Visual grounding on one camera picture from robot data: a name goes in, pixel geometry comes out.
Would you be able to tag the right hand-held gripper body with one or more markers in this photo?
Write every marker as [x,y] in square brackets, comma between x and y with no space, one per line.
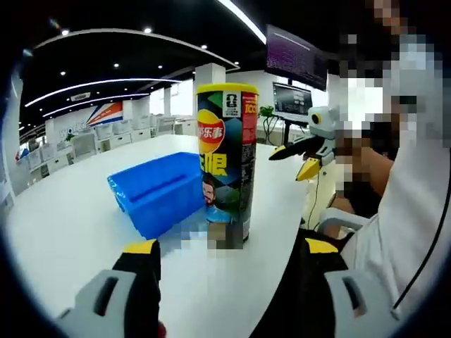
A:
[326,141]

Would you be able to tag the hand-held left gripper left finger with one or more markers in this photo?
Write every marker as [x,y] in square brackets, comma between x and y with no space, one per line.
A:
[105,303]

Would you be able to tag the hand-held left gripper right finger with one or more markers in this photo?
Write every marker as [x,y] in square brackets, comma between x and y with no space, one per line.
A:
[359,303]

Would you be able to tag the dark printed chip container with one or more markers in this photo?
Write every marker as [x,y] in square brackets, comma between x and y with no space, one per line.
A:
[229,141]

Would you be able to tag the blue plastic box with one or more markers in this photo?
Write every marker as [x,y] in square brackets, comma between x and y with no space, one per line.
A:
[158,190]

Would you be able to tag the black monitor stand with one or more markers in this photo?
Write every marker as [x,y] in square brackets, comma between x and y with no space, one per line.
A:
[288,132]

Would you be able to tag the green potted plant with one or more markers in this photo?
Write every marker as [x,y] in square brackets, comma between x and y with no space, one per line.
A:
[268,118]

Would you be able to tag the small computer monitor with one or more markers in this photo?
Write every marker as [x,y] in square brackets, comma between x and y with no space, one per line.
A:
[292,100]

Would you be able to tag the grey chair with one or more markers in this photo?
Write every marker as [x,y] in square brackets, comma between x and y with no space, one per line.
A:
[347,218]

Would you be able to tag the large dark monitor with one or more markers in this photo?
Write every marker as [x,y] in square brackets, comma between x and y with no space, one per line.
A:
[292,56]

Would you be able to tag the white table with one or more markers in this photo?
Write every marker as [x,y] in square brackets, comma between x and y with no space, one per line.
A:
[70,211]

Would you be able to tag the row of white cabinets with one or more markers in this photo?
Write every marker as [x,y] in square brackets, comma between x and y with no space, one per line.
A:
[116,135]

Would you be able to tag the ceiling air vent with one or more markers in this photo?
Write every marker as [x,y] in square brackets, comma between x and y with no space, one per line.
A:
[80,96]

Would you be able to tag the red blue wall poster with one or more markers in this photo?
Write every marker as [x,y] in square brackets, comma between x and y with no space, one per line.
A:
[105,113]

